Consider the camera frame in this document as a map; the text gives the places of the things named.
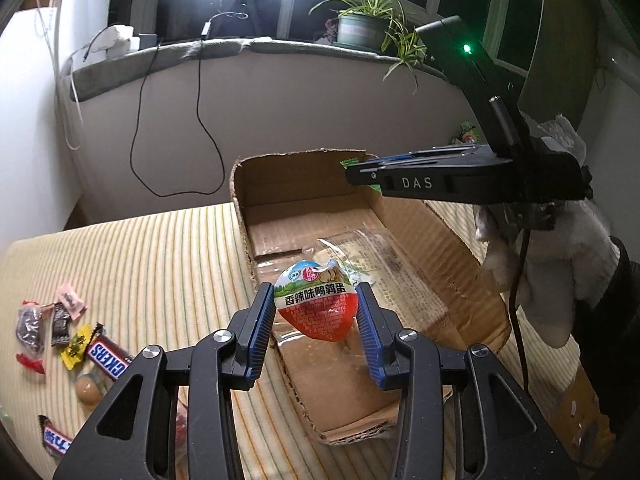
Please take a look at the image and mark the cardboard box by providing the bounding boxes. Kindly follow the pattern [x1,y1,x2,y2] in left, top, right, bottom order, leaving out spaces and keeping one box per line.
[229,148,512,445]

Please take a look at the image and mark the olive green panel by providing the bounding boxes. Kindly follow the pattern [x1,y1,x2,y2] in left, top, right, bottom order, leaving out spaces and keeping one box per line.
[517,0,603,126]

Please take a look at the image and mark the white cable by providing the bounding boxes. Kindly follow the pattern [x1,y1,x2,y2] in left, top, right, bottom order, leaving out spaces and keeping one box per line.
[34,7,83,151]

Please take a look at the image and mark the red and green egg packet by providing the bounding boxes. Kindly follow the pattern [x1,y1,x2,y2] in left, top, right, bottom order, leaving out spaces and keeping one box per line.
[274,255,362,343]

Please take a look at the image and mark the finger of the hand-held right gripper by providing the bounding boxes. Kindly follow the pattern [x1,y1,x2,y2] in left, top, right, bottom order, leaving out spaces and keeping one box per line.
[372,143,496,162]
[345,152,521,205]

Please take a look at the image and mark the clear braised egg packet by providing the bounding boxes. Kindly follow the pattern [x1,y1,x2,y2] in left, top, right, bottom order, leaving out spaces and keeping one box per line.
[74,372,108,406]

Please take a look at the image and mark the yellow candy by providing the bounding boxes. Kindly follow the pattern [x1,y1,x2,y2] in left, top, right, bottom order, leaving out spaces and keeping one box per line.
[61,324,96,371]

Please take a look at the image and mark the small dark red plant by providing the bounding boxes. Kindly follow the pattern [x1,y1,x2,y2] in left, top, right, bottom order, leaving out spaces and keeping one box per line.
[315,19,341,45]

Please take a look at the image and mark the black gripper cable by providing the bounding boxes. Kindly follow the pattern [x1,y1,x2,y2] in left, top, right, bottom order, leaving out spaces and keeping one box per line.
[507,200,533,396]

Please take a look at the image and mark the clear plastic bag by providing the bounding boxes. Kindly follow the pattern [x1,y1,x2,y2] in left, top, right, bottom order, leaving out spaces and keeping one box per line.
[250,227,451,351]

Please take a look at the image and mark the green snack bag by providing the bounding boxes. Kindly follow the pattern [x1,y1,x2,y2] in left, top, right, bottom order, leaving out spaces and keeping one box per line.
[452,121,481,145]

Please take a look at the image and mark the person's dark clothing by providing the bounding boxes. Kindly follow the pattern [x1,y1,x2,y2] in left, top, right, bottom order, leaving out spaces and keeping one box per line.
[572,237,640,436]

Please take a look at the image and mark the small green packet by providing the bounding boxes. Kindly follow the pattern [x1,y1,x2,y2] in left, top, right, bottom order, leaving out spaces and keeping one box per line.
[339,158,383,196]

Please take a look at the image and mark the black power cable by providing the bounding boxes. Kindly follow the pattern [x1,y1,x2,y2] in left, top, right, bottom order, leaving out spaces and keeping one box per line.
[130,35,226,198]

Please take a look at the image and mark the potted spider plant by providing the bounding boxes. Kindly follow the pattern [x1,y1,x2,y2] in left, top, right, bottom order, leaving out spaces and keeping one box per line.
[306,0,431,93]

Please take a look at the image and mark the black candy packet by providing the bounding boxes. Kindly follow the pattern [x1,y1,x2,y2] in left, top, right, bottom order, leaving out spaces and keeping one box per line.
[50,302,76,347]

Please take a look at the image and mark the white charger block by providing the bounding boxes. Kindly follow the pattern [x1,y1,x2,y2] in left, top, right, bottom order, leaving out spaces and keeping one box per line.
[102,25,138,56]

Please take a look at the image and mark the dark plum packet red ends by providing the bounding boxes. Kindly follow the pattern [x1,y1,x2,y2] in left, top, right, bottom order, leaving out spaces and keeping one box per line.
[172,399,192,441]
[14,300,53,375]

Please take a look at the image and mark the pink candy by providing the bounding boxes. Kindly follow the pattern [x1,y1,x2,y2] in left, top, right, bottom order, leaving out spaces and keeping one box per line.
[56,284,87,320]

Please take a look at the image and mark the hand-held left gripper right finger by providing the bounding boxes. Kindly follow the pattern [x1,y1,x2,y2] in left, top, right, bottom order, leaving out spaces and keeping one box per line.
[354,282,581,480]

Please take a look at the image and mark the brown chocolate bar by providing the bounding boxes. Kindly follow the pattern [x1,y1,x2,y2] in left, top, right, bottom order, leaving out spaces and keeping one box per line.
[85,322,136,381]
[37,415,76,456]

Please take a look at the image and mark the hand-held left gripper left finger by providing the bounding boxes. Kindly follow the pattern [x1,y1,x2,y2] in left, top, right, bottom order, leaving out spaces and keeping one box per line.
[52,282,278,480]

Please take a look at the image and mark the striped beige bed sheet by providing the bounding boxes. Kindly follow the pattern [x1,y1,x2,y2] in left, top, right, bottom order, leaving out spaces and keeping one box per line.
[7,200,571,480]

